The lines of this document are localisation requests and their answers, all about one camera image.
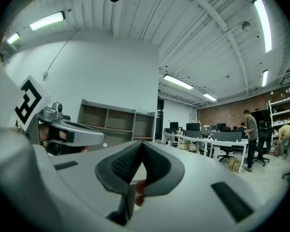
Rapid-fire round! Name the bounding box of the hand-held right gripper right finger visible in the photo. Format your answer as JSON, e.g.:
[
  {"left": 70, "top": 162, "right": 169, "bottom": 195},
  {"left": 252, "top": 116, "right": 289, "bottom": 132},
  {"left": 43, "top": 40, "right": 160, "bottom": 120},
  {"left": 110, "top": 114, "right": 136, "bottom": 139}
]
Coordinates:
[{"left": 132, "top": 140, "right": 277, "bottom": 232}]

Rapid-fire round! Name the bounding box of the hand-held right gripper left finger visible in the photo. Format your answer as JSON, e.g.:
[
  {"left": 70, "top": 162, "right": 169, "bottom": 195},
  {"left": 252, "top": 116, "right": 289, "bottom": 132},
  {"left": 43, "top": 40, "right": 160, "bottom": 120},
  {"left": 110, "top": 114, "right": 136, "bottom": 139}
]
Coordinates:
[{"left": 32, "top": 140, "right": 144, "bottom": 226}]

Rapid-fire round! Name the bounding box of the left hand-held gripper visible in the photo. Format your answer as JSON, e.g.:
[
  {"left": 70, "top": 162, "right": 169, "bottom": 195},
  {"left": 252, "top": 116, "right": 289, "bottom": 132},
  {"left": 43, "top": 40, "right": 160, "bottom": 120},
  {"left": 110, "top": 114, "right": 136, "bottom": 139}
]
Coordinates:
[{"left": 14, "top": 75, "right": 105, "bottom": 156}]

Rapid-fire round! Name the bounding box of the long white office desk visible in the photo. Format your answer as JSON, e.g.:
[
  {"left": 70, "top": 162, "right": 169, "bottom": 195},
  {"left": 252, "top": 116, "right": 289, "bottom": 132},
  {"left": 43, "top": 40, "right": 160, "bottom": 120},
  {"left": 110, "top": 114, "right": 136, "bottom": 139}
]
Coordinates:
[{"left": 163, "top": 131, "right": 250, "bottom": 174}]

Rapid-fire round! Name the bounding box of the dark desk partition screen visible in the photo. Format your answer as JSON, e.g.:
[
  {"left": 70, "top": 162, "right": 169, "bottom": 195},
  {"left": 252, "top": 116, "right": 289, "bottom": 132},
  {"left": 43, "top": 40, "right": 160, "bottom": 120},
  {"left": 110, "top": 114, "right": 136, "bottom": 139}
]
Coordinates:
[
  {"left": 213, "top": 131, "right": 243, "bottom": 143},
  {"left": 182, "top": 130, "right": 202, "bottom": 139}
]

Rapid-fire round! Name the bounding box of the person's left hand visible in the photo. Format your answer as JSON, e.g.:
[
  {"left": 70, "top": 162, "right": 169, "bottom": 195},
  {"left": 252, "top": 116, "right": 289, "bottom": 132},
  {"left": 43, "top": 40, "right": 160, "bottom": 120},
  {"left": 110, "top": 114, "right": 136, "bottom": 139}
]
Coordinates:
[{"left": 38, "top": 124, "right": 50, "bottom": 145}]

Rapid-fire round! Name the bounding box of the person's right hand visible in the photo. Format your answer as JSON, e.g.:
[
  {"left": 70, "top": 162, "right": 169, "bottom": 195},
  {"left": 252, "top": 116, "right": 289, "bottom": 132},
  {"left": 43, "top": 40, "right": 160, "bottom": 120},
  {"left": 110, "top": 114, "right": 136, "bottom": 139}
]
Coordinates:
[{"left": 134, "top": 179, "right": 146, "bottom": 208}]

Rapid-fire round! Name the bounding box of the grey open bookcase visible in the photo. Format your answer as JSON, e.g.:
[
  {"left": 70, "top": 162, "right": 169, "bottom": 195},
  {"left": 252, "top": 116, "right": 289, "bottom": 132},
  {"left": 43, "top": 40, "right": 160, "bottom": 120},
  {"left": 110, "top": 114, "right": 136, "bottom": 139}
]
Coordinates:
[{"left": 77, "top": 98, "right": 157, "bottom": 146}]

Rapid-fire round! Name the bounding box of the black door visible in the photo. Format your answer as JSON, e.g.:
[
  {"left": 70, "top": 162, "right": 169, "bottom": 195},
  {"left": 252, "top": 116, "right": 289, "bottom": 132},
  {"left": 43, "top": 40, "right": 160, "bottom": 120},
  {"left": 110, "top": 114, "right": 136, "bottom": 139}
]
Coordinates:
[{"left": 157, "top": 98, "right": 165, "bottom": 144}]

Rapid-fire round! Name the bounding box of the ceiling strip light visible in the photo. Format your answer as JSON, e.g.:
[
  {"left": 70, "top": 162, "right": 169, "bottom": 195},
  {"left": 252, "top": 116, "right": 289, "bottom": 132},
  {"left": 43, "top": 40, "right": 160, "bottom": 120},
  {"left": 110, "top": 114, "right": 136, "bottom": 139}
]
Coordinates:
[
  {"left": 252, "top": 0, "right": 273, "bottom": 53},
  {"left": 261, "top": 69, "right": 269, "bottom": 88},
  {"left": 203, "top": 93, "right": 218, "bottom": 102},
  {"left": 163, "top": 73, "right": 194, "bottom": 90},
  {"left": 6, "top": 32, "right": 21, "bottom": 45},
  {"left": 29, "top": 11, "right": 66, "bottom": 31}
]

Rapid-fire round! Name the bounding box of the white shelving rack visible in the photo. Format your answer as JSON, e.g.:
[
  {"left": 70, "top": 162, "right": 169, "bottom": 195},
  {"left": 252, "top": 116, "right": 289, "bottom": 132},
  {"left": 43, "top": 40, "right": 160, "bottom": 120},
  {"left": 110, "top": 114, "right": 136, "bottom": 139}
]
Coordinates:
[{"left": 267, "top": 96, "right": 290, "bottom": 140}]

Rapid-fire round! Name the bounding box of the thin grey wall cable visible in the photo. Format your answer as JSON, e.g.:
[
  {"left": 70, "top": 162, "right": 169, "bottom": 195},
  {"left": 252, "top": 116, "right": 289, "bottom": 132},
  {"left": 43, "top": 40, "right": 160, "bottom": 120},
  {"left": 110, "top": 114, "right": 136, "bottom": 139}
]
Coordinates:
[{"left": 45, "top": 29, "right": 80, "bottom": 75}]

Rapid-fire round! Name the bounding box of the large black wall screen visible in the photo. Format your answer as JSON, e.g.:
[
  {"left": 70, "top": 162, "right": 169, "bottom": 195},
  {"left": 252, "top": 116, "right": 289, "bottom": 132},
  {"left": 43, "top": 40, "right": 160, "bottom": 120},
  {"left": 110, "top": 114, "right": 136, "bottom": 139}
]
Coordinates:
[{"left": 251, "top": 109, "right": 271, "bottom": 128}]

